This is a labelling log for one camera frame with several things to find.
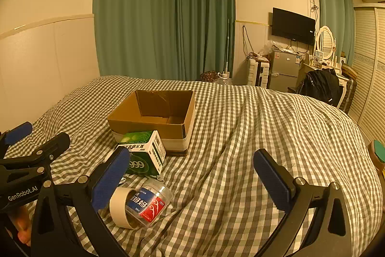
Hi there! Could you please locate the green white medicine box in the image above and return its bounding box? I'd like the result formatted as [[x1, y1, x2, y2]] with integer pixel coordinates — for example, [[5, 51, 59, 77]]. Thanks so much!
[[116, 130, 167, 176]]

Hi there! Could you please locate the checkered bed blanket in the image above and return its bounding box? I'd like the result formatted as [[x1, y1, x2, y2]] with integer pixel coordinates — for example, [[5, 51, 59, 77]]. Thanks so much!
[[4, 75, 384, 257]]

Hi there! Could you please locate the white louvered wardrobe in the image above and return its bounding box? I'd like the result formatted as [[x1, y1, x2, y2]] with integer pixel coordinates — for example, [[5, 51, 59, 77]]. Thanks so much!
[[346, 3, 385, 144]]

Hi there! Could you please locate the white oval vanity mirror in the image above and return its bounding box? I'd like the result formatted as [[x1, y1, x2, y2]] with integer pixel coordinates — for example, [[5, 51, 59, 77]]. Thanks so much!
[[314, 25, 336, 61]]

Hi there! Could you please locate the black wall television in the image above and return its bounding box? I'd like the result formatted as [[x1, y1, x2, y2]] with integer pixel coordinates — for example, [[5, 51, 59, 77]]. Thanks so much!
[[271, 7, 316, 46]]

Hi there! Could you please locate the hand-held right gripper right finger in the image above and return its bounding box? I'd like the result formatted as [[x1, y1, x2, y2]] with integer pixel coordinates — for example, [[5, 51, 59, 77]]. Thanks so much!
[[253, 149, 354, 257]]

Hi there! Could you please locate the beige tape roll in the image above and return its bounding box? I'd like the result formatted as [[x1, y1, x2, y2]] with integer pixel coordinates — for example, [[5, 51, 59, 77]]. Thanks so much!
[[109, 186, 139, 229]]

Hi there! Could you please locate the dark suitcase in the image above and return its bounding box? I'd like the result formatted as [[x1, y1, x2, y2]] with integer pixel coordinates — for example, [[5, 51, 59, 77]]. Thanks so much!
[[339, 76, 357, 115]]

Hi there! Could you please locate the green corner curtain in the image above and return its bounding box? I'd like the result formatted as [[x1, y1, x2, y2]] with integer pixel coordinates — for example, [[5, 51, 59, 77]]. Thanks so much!
[[173, 0, 236, 82]]

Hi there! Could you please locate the brown patterned bag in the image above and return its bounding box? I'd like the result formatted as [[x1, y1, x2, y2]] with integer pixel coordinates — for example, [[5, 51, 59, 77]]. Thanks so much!
[[200, 70, 220, 83]]

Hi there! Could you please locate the white mop pole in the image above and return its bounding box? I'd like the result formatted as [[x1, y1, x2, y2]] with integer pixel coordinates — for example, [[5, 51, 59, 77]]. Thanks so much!
[[224, 18, 231, 79]]

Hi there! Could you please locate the silver mini fridge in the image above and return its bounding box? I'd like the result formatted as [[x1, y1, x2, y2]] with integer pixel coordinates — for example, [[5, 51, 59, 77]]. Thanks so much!
[[268, 48, 305, 92]]

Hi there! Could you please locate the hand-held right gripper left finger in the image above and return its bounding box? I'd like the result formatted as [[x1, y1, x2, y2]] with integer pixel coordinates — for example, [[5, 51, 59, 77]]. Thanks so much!
[[30, 147, 131, 257]]

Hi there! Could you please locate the white suitcase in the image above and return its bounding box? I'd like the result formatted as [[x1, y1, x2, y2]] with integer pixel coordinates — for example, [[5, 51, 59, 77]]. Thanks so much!
[[247, 58, 270, 88]]

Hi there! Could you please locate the green topped stool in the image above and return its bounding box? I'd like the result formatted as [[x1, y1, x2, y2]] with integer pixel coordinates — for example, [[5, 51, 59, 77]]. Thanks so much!
[[367, 139, 385, 180]]

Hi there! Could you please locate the narrow green window curtain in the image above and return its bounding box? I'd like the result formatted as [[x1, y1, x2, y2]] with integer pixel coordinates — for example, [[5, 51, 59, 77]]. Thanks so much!
[[316, 0, 356, 65]]

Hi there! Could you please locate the wide green curtain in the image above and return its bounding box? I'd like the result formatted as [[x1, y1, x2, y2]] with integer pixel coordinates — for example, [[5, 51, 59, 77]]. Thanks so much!
[[92, 0, 179, 81]]

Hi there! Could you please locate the black wall cable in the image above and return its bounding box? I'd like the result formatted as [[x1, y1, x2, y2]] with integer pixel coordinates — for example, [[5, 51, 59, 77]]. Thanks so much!
[[242, 25, 256, 58]]

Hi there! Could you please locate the cardboard box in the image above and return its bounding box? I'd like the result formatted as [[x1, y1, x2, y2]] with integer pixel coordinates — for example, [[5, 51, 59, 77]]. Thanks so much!
[[107, 90, 197, 157]]

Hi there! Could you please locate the person's left hand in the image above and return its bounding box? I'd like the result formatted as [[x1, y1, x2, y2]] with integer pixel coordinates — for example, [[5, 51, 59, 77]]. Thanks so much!
[[6, 205, 33, 247]]

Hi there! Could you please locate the clear plastic jar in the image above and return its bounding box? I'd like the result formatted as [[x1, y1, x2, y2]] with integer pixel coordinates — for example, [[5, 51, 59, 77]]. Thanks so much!
[[125, 178, 174, 227]]

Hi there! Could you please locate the clear plastic bag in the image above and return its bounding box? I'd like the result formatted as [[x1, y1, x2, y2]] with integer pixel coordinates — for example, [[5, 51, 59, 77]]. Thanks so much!
[[259, 40, 276, 56]]

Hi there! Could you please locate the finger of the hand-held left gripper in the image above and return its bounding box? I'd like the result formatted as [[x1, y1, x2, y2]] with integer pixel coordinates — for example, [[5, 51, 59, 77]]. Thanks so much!
[[0, 132, 71, 178], [0, 121, 33, 157]]

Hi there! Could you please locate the black jacket on chair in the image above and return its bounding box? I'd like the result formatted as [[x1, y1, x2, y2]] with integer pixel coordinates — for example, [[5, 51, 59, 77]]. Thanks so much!
[[298, 68, 343, 107]]

